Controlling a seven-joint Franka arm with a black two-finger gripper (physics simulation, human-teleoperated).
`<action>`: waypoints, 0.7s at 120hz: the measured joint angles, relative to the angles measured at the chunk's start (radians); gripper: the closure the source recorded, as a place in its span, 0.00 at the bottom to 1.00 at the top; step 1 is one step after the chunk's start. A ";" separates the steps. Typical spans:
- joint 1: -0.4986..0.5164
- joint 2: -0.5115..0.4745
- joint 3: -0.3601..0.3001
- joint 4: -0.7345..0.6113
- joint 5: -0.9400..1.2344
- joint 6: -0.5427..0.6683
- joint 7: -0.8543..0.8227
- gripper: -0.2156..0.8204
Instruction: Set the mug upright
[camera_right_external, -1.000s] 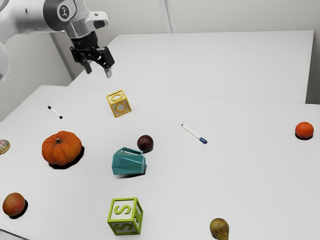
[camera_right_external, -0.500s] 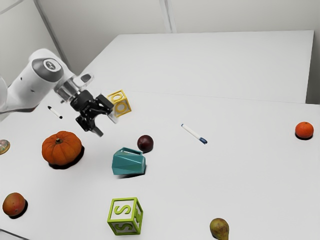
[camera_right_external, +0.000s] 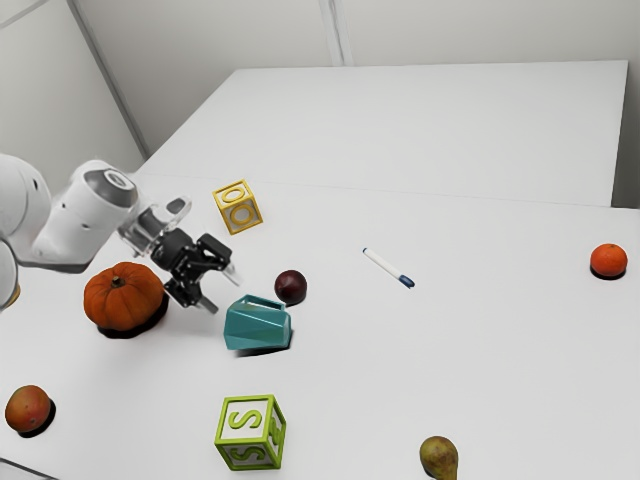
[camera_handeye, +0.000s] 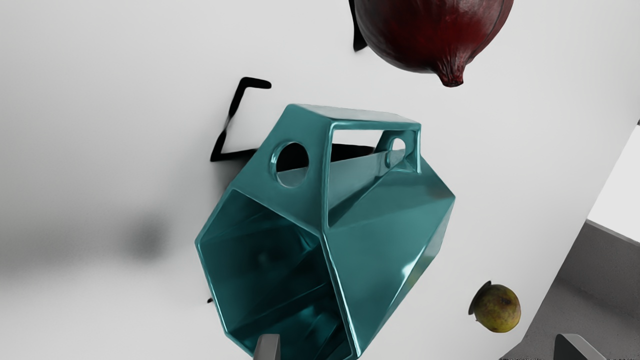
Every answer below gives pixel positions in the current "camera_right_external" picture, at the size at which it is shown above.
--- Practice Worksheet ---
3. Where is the red-orange mango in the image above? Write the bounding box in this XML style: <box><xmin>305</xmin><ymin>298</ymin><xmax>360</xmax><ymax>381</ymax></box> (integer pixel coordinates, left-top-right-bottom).
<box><xmin>4</xmin><ymin>384</ymin><xmax>52</xmax><ymax>434</ymax></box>

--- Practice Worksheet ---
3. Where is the green letter block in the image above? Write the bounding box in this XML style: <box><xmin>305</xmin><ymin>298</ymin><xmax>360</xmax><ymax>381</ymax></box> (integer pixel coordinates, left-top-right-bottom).
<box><xmin>213</xmin><ymin>393</ymin><xmax>288</xmax><ymax>472</ymax></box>

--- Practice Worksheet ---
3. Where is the yellow letter block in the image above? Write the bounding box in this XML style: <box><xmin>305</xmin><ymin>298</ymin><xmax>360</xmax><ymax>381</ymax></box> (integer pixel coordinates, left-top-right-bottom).
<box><xmin>211</xmin><ymin>178</ymin><xmax>264</xmax><ymax>236</ymax></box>

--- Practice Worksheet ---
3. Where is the teal faceted mug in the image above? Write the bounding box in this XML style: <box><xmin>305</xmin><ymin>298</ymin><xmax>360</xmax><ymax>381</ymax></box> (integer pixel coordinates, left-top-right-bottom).
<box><xmin>223</xmin><ymin>293</ymin><xmax>295</xmax><ymax>352</ymax></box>

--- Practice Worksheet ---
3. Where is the white pen with blue cap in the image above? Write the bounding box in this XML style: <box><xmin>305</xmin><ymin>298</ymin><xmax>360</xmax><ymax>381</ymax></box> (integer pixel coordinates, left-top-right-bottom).
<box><xmin>362</xmin><ymin>246</ymin><xmax>416</xmax><ymax>290</ymax></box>

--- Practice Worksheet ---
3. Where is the green-brown pear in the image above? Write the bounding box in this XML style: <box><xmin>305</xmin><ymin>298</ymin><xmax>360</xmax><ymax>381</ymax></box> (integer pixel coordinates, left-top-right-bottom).
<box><xmin>418</xmin><ymin>435</ymin><xmax>460</xmax><ymax>480</ymax></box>

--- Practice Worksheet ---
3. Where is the orange pumpkin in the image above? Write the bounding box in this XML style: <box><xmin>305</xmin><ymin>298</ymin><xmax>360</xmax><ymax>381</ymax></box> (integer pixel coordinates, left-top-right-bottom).
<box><xmin>82</xmin><ymin>261</ymin><xmax>166</xmax><ymax>332</ymax></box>

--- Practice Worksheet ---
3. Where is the dark red plum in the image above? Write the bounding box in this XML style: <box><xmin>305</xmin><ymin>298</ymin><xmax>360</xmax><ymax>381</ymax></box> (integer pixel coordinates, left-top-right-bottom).
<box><xmin>273</xmin><ymin>269</ymin><xmax>309</xmax><ymax>304</ymax></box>

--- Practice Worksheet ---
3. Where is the orange fruit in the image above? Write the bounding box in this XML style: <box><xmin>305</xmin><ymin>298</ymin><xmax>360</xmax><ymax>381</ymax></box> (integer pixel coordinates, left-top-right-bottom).
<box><xmin>589</xmin><ymin>242</ymin><xmax>629</xmax><ymax>278</ymax></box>

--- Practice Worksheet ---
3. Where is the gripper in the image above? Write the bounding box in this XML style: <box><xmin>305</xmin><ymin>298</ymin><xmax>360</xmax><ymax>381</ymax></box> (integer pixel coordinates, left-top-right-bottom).
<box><xmin>149</xmin><ymin>227</ymin><xmax>244</xmax><ymax>315</ymax></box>

